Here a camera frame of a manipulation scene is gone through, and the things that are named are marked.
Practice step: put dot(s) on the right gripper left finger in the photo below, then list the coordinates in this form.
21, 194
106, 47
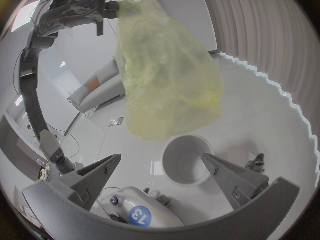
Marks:
92, 181

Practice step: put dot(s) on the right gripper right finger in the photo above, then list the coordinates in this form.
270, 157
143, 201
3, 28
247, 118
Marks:
232, 181

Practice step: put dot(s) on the black plastic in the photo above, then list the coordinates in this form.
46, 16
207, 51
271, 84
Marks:
256, 163

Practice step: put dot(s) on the yellow plastic bag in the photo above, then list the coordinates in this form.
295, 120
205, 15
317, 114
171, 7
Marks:
165, 66

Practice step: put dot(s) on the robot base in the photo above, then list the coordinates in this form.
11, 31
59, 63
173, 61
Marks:
150, 204

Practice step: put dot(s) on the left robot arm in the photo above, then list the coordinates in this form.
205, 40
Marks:
29, 89

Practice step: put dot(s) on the white trash bin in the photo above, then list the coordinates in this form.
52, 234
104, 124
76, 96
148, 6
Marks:
175, 161

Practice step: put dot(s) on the orange cushion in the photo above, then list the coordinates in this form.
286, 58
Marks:
92, 84

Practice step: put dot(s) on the pale grey sofa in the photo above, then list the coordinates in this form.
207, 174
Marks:
105, 89

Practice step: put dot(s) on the person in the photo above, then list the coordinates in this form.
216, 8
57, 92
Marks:
29, 127

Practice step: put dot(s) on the white curtain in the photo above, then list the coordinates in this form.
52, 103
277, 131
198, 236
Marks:
262, 21

